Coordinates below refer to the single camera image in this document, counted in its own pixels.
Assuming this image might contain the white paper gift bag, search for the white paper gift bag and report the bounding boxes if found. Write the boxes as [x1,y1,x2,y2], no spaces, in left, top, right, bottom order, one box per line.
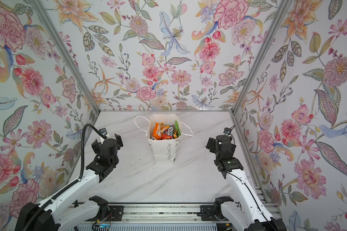
[134,114,195,164]

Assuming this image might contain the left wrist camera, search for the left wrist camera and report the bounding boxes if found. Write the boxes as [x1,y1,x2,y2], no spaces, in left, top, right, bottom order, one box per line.
[99,128,110,142]

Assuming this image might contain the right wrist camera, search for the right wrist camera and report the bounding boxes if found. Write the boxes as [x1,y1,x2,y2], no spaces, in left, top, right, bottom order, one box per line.
[223,128,232,136]

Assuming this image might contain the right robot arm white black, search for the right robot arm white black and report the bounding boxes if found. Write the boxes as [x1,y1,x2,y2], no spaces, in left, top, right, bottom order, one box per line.
[206,135,287,231]

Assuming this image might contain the green Lays chips bag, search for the green Lays chips bag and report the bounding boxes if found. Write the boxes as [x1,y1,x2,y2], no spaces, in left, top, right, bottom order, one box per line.
[174,120,181,137]

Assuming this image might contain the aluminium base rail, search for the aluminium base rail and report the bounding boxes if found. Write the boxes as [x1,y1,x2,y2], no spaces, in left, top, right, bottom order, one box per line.
[34,203,284,224]

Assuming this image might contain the left aluminium corner post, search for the left aluminium corner post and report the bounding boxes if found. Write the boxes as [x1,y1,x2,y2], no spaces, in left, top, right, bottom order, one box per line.
[29,0,101,115]

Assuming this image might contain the aluminium corner post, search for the aluminium corner post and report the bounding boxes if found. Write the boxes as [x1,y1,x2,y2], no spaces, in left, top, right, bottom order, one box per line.
[29,0,101,115]
[232,1,291,115]

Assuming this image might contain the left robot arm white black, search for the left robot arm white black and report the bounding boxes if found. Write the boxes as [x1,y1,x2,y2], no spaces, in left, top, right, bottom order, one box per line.
[15,135,123,231]

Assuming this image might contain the orange small snack packet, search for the orange small snack packet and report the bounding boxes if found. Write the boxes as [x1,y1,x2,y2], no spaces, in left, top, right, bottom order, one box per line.
[151,123,162,140]

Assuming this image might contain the multicolour Fox's candy bag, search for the multicolour Fox's candy bag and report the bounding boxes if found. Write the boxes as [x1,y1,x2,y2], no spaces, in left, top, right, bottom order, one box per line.
[161,125,175,137]

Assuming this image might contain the right aluminium corner post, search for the right aluminium corner post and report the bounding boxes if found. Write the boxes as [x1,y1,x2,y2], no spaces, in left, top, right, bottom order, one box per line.
[232,1,291,115]

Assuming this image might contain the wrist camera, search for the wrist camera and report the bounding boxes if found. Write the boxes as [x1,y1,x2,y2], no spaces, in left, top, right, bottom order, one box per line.
[223,128,232,136]
[99,128,110,142]

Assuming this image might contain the red snack packet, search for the red snack packet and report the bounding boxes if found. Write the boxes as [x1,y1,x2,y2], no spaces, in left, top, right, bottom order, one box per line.
[161,134,173,140]

